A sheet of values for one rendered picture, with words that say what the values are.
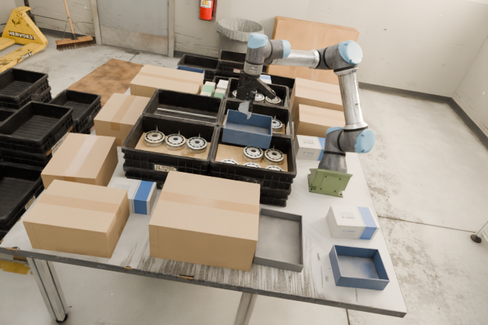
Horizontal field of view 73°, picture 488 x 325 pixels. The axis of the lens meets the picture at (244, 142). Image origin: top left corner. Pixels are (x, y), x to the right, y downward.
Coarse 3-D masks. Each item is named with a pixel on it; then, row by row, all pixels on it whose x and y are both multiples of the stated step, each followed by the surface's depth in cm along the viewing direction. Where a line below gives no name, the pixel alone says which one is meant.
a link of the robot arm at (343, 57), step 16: (336, 48) 153; (352, 48) 150; (336, 64) 154; (352, 64) 150; (352, 80) 154; (352, 96) 155; (352, 112) 156; (352, 128) 156; (352, 144) 158; (368, 144) 157
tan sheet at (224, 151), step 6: (222, 144) 175; (222, 150) 171; (228, 150) 171; (234, 150) 172; (240, 150) 173; (216, 156) 166; (222, 156) 167; (228, 156) 168; (234, 156) 168; (240, 156) 169; (240, 162) 165; (246, 162) 166; (258, 162) 167; (264, 162) 168; (282, 162) 170; (282, 168) 166
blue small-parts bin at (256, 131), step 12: (228, 120) 149; (240, 120) 148; (252, 120) 148; (264, 120) 147; (228, 132) 135; (240, 132) 134; (252, 132) 134; (264, 132) 147; (252, 144) 137; (264, 144) 137
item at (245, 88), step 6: (240, 72) 136; (240, 78) 138; (246, 78) 137; (252, 78) 136; (240, 84) 139; (246, 84) 138; (252, 84) 137; (240, 90) 137; (246, 90) 137; (252, 90) 138; (240, 96) 139; (246, 96) 139
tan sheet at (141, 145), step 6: (138, 144) 165; (144, 144) 166; (186, 144) 170; (150, 150) 163; (156, 150) 163; (162, 150) 164; (168, 150) 165; (180, 150) 166; (186, 150) 167; (186, 156) 163; (192, 156) 164; (198, 156) 164; (204, 156) 165
